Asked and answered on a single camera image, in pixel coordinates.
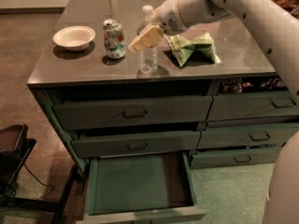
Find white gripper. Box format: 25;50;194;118
128;0;189;52

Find open bottom left drawer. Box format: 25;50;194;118
76;152;206;224

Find clear plastic water bottle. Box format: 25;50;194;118
137;6;158;75

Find bottom right drawer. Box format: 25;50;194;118
190;147;282;169

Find middle right drawer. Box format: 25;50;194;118
197;123;299;149

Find snack bags in drawer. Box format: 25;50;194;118
220;77;287;93

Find top left drawer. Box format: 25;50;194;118
53;95;212;131

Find black stand with cable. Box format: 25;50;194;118
0;124;78;224

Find middle left drawer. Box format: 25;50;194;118
72;131;201;158

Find green white soda can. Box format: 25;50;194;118
103;19;125;59

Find white paper bowl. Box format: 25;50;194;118
52;26;95;51

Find green chip bag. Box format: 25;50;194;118
165;32;221;66

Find top right drawer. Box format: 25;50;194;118
207;91;299;121

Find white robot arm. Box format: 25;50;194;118
129;0;299;224

